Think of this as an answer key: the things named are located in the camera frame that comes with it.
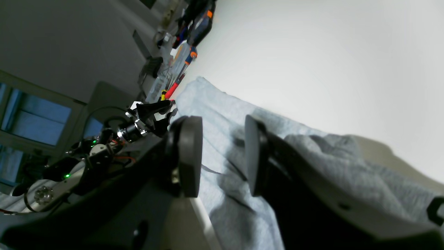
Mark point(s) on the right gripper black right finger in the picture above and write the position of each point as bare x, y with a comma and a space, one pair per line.
312, 212

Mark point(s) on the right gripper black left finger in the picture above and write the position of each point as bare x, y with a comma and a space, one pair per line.
127, 213

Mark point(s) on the top blue red clamp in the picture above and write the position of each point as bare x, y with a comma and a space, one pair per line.
195, 22

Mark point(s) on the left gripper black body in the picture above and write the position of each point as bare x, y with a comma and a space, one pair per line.
149, 118

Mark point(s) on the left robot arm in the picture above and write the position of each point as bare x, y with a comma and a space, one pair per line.
90, 161

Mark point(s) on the grey T-shirt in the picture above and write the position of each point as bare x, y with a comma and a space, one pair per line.
245, 222

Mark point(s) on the blue red clamp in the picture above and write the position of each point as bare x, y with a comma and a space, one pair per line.
195, 22
172, 73

